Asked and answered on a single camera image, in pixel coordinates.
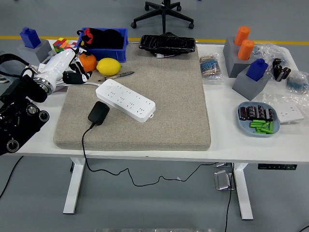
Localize white wall socket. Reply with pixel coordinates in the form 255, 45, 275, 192
275, 103, 305, 124

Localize black plug with cord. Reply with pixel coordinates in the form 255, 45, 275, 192
81, 101, 219, 187

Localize white table leg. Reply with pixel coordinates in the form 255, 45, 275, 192
233, 163, 254, 220
63, 157, 85, 215

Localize large metal pedal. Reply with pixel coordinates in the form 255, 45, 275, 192
213, 170, 236, 191

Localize yellow lemon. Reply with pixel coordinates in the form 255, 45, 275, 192
96, 58, 122, 75

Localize large clear bag blue parts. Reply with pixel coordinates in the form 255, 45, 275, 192
252, 43, 294, 68

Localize blue-grey plate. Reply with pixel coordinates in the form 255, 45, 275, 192
237, 101, 281, 138

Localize blue bottle-shaped block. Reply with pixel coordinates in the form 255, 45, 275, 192
19, 27, 42, 49
245, 58, 269, 82

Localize orange cylinder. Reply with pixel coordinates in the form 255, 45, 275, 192
234, 26, 251, 46
237, 39, 255, 61

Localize orange fruit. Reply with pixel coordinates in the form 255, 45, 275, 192
79, 53, 97, 73

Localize bagged black capacitors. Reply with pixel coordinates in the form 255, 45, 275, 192
272, 58, 292, 82

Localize multicoloured puzzle cube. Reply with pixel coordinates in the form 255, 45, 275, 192
52, 37, 79, 53

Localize clear socket bag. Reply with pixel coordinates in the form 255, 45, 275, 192
262, 93, 309, 126

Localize black plastic tray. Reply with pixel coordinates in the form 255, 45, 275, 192
139, 34, 196, 55

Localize white power strip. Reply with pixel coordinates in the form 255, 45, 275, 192
95, 78, 156, 123

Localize clear bag of resistors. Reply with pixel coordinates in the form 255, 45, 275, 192
199, 53, 224, 82

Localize grey-brown mat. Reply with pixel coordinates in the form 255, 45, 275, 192
53, 43, 212, 152

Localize small clear bag blue parts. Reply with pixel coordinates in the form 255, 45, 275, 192
286, 71, 309, 94

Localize blue plastic bin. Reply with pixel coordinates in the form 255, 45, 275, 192
74, 27, 129, 63

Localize black silver pen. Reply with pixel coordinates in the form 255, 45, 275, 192
98, 71, 135, 82

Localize grey two-hole holder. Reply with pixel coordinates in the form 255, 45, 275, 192
222, 36, 256, 78

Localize black floor cable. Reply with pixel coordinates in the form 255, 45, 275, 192
224, 164, 236, 232
0, 156, 25, 199

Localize black office chair base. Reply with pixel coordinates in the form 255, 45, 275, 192
131, 0, 195, 33

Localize black drawstring bag red trim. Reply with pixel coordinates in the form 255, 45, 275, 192
76, 28, 125, 49

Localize black table control panel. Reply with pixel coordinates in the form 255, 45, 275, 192
257, 163, 297, 171

